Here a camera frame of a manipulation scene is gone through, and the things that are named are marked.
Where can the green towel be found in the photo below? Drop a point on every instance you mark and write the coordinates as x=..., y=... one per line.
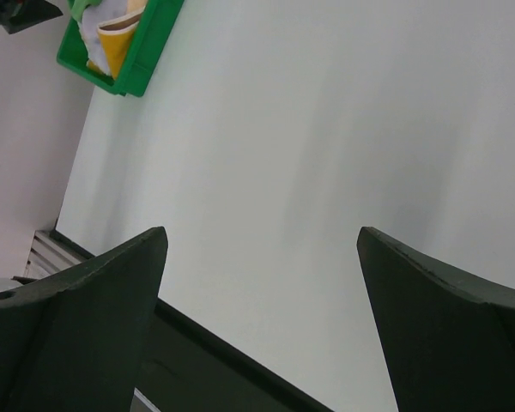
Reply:
x=77, y=7

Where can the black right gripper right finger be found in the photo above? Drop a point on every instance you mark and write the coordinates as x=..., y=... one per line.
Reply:
x=448, y=336

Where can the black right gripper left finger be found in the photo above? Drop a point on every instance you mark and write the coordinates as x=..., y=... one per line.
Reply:
x=73, y=341

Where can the white towel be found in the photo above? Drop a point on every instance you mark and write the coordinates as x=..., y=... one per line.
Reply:
x=92, y=17

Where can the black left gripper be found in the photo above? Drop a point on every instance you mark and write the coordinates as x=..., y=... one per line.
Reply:
x=19, y=15

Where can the green plastic bin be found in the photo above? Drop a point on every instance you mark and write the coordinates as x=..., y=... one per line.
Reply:
x=143, y=55

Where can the yellow towel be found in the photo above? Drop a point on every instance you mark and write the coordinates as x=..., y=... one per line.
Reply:
x=116, y=36

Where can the aluminium frame rail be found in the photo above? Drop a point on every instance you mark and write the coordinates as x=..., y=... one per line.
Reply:
x=51, y=252

